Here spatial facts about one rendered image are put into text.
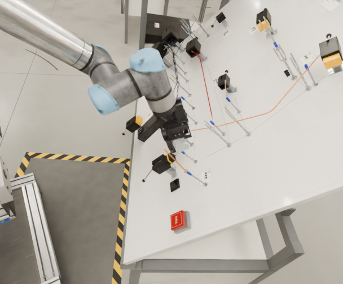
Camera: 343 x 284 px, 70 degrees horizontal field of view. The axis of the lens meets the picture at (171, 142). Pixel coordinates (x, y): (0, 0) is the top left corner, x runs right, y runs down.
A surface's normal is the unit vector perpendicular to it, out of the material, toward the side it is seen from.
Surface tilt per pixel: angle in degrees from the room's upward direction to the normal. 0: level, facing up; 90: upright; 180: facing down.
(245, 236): 0
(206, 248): 0
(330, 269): 0
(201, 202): 50
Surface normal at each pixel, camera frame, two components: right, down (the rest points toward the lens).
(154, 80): 0.41, 0.57
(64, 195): 0.15, -0.67
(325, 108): -0.65, -0.49
